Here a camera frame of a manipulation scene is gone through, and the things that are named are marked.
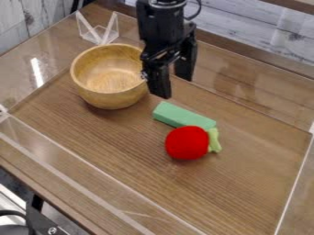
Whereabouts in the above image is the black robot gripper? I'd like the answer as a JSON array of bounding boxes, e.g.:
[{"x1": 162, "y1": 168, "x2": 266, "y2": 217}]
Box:
[{"x1": 137, "y1": 0, "x2": 198, "y2": 99}]

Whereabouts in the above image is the green rectangular block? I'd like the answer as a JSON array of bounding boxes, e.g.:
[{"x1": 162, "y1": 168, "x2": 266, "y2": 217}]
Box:
[{"x1": 153, "y1": 101, "x2": 217, "y2": 130}]

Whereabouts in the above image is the light wooden bowl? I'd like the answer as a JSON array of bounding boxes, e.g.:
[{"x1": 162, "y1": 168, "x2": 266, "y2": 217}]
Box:
[{"x1": 70, "y1": 43, "x2": 149, "y2": 110}]

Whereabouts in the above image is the red plush apple toy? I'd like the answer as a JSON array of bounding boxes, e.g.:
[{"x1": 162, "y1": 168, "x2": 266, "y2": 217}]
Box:
[{"x1": 165, "y1": 126, "x2": 222, "y2": 161}]

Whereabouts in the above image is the clear acrylic front barrier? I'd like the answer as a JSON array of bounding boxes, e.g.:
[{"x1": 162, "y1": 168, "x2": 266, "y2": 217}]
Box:
[{"x1": 0, "y1": 106, "x2": 206, "y2": 235}]

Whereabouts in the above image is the clear acrylic corner bracket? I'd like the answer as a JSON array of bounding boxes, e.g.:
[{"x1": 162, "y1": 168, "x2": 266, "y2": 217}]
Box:
[{"x1": 75, "y1": 12, "x2": 119, "y2": 45}]

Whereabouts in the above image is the black table leg bracket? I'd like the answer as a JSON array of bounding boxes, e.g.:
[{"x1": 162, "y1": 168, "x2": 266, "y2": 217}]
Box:
[{"x1": 26, "y1": 195, "x2": 70, "y2": 235}]

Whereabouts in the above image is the black cable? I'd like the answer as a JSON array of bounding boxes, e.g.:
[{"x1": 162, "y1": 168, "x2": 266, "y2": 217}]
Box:
[{"x1": 0, "y1": 209, "x2": 35, "y2": 235}]

